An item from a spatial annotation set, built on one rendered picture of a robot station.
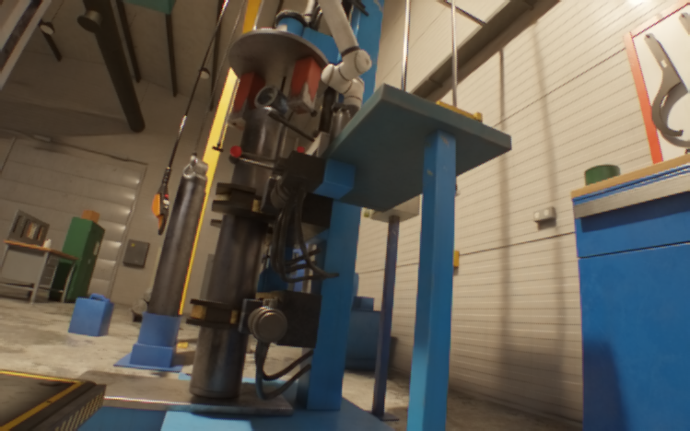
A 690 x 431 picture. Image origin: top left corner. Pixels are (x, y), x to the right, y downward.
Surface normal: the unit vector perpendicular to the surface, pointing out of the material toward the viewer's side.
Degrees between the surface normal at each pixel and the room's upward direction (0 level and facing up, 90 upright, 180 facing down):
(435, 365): 90
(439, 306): 90
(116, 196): 90
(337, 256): 90
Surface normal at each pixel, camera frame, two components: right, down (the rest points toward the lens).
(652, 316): -0.90, -0.22
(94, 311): 0.27, -0.27
